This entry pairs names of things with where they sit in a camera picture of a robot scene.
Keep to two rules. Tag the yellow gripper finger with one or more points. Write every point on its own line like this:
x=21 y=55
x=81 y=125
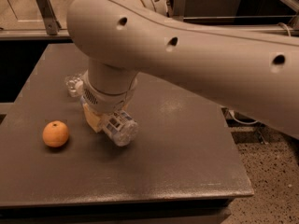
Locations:
x=92 y=119

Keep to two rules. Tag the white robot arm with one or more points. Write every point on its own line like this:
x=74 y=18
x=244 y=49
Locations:
x=254 y=74

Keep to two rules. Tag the clear red-label plastic bottle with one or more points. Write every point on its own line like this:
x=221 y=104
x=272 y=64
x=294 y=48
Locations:
x=74 y=84

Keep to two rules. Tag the orange fruit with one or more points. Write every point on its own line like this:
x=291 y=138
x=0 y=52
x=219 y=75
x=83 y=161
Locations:
x=55 y=134

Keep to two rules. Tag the grey table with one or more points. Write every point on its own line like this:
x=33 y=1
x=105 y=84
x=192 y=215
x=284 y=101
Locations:
x=182 y=166

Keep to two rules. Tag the left metal bracket post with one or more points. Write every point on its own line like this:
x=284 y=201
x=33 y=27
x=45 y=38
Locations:
x=51 y=23

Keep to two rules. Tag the metal bracket post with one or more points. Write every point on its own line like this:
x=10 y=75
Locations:
x=51 y=23
x=178 y=9

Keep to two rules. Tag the right metal bracket post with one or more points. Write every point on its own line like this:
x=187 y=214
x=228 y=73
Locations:
x=178 y=9

